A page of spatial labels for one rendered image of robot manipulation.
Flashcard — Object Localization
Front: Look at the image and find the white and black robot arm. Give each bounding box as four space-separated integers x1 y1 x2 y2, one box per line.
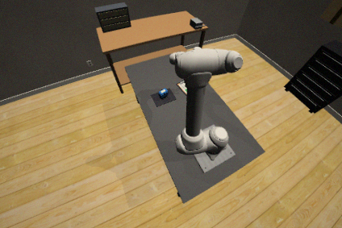
169 47 243 160

